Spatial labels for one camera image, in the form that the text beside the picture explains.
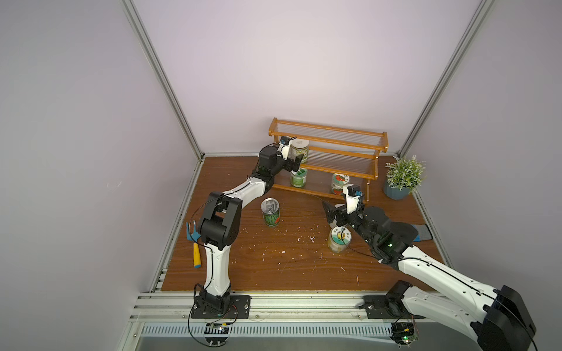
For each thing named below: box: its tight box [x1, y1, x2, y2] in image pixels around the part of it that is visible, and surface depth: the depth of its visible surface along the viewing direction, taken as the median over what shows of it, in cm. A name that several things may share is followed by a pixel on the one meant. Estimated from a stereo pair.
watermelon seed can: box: [260, 197, 281, 228], surface depth 89 cm
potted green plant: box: [383, 155, 426, 201], surface depth 92 cm
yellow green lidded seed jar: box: [327, 225, 352, 254], surface depth 83 cm
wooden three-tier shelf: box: [267, 117, 390, 204], surface depth 94 cm
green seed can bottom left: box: [289, 167, 309, 188], surface depth 103 cm
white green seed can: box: [289, 138, 310, 164], surface depth 94 cm
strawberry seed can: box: [330, 172, 350, 196], surface depth 99 cm
